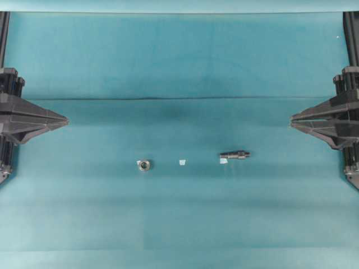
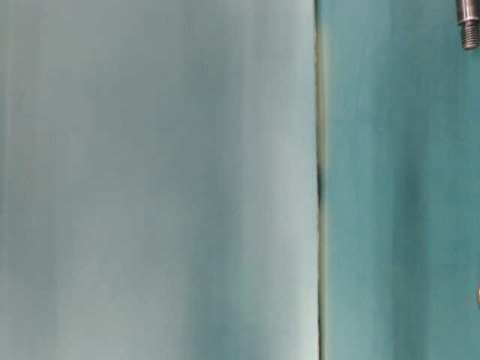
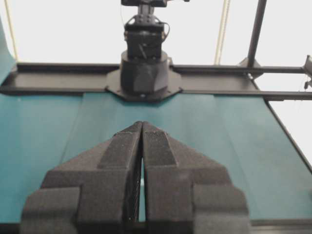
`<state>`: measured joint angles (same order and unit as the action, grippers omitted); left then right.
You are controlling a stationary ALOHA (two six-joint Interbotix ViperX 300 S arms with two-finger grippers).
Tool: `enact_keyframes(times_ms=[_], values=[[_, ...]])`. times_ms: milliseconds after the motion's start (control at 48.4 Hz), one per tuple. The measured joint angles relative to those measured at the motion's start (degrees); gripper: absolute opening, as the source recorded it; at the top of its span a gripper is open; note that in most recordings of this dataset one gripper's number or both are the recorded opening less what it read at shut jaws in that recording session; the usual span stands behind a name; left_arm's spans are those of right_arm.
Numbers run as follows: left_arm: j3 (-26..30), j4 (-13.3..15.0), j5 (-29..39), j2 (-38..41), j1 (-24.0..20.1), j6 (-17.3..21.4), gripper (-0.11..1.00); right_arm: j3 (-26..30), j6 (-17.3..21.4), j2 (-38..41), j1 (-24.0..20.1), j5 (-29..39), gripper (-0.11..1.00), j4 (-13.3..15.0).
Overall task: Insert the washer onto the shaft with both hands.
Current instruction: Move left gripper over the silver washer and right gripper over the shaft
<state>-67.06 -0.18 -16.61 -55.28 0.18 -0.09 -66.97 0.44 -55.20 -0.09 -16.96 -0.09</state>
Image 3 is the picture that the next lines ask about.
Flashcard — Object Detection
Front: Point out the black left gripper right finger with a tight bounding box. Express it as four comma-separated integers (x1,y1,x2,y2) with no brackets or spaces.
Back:
142,122,250,234

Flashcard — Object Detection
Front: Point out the black aluminium frame rail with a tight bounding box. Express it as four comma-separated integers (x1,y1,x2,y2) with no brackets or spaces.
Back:
0,63,312,102

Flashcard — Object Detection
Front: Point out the black vertical frame post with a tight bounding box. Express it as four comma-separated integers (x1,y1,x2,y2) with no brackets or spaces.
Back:
247,0,267,68

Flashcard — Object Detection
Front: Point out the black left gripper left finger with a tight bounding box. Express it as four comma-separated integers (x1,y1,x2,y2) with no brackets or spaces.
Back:
19,121,142,234

